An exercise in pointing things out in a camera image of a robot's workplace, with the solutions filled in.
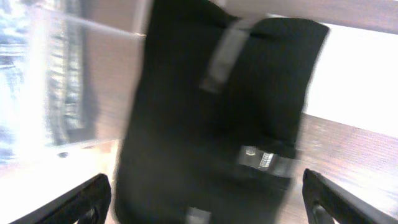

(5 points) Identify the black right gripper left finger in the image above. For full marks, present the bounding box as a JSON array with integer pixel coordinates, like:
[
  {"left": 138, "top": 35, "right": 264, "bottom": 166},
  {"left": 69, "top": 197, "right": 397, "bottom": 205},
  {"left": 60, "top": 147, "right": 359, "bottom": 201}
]
[{"left": 11, "top": 174, "right": 111, "bottom": 224}]

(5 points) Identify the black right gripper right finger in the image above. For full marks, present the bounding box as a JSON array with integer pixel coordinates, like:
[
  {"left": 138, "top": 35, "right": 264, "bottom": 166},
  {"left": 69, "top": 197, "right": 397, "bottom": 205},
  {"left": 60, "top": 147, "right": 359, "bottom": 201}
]
[{"left": 302, "top": 169, "right": 397, "bottom": 224}]

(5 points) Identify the black taped garment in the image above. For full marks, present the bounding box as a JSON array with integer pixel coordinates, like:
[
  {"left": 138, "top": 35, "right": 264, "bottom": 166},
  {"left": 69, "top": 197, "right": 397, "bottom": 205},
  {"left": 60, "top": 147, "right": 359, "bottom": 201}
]
[{"left": 114, "top": 0, "right": 329, "bottom": 224}]

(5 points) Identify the clear plastic storage bin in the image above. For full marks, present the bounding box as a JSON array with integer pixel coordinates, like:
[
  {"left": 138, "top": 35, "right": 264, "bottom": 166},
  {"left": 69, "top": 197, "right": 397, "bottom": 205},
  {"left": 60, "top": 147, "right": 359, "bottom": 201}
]
[{"left": 1, "top": 0, "right": 150, "bottom": 166}]

